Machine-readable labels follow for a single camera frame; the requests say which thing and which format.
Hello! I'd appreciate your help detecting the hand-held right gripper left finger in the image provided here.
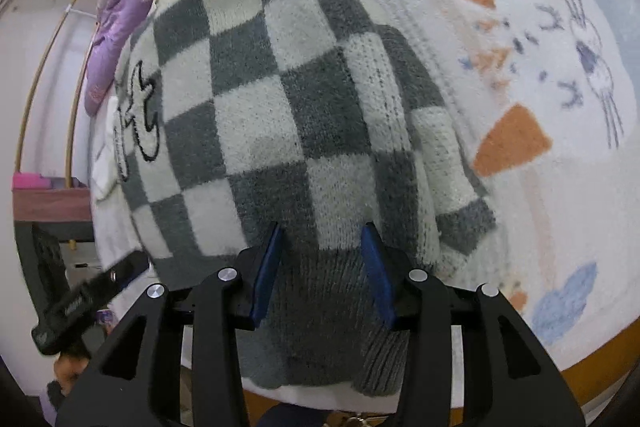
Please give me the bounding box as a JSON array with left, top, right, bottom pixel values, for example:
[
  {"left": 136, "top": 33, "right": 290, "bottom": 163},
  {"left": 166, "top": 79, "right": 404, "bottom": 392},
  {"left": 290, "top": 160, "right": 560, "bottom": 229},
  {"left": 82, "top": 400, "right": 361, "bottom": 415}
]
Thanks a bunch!
[{"left": 55, "top": 221, "right": 287, "bottom": 427}]

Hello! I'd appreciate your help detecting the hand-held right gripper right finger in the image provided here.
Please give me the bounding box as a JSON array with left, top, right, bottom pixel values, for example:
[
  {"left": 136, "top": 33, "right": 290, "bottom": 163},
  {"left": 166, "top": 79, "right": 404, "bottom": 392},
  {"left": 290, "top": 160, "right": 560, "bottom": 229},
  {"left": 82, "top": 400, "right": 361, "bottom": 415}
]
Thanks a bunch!
[{"left": 360, "top": 222, "right": 587, "bottom": 427}]

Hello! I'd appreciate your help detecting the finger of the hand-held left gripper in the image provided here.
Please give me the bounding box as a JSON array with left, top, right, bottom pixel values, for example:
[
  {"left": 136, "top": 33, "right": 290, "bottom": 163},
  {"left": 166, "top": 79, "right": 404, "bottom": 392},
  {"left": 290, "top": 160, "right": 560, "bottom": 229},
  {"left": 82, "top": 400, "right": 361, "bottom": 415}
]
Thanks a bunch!
[{"left": 100, "top": 253, "right": 151, "bottom": 290}]

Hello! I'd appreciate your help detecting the grey white checkered cardigan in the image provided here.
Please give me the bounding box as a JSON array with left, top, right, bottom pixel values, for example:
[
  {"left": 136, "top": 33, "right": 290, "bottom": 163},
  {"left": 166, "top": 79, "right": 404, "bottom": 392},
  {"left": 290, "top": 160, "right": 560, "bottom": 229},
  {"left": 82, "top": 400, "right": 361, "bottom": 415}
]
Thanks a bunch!
[{"left": 112, "top": 0, "right": 501, "bottom": 395}]

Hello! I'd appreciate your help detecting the person's left hand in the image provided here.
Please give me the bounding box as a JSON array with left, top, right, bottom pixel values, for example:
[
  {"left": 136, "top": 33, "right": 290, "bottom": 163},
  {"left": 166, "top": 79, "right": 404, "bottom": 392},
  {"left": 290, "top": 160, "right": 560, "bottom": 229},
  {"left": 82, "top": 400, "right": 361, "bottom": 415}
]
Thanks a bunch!
[{"left": 52, "top": 352, "right": 93, "bottom": 388}]

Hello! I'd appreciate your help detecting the black mesh panel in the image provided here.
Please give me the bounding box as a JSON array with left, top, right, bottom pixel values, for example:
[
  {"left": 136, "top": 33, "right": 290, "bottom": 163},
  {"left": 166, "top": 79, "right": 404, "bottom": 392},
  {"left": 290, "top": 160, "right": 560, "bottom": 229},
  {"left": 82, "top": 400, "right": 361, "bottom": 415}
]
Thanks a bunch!
[{"left": 17, "top": 224, "right": 71, "bottom": 308}]

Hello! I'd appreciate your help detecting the white dresser with dark top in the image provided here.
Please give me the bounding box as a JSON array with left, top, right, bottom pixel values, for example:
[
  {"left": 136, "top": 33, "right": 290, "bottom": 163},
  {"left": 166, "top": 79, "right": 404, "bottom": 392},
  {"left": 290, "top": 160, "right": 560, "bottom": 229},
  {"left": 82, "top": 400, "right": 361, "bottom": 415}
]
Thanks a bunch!
[{"left": 12, "top": 177, "right": 96, "bottom": 243}]

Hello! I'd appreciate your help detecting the printed white bedsheet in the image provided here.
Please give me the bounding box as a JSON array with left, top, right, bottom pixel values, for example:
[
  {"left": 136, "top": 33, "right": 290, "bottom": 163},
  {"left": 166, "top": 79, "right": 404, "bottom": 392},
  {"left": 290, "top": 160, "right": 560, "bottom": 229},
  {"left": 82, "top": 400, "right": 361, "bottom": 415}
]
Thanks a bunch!
[{"left": 90, "top": 0, "right": 640, "bottom": 408}]

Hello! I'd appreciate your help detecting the purple floral quilt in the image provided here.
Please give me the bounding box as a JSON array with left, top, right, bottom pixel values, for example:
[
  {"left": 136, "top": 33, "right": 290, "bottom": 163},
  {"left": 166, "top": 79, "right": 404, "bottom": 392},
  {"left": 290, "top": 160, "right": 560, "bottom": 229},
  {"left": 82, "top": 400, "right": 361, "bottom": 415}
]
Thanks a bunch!
[{"left": 84, "top": 0, "right": 261, "bottom": 118}]

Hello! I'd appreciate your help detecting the wooden barre rail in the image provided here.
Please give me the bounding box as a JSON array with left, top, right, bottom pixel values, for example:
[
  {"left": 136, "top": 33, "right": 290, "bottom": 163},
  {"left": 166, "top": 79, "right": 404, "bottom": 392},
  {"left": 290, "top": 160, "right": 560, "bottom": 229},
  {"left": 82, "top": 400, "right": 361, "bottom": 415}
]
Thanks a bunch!
[
  {"left": 15, "top": 0, "right": 80, "bottom": 172},
  {"left": 65, "top": 27, "right": 101, "bottom": 182}
]

